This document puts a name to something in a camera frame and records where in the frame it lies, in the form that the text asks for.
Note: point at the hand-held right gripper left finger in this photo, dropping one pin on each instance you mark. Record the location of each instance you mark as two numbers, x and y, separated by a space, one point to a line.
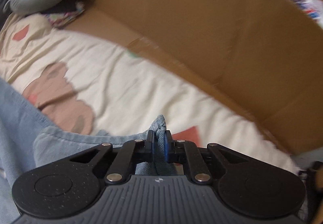
151 145

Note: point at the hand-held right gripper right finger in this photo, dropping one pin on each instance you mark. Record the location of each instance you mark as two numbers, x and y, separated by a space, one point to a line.
166 145

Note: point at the cream bear print bed sheet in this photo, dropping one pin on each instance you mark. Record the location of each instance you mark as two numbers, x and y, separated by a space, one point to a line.
126 82

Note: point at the flattened cardboard box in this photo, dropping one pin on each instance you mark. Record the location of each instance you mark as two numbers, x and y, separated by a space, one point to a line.
189 24

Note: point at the floral cloth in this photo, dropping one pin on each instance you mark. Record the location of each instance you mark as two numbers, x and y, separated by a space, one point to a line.
63 18

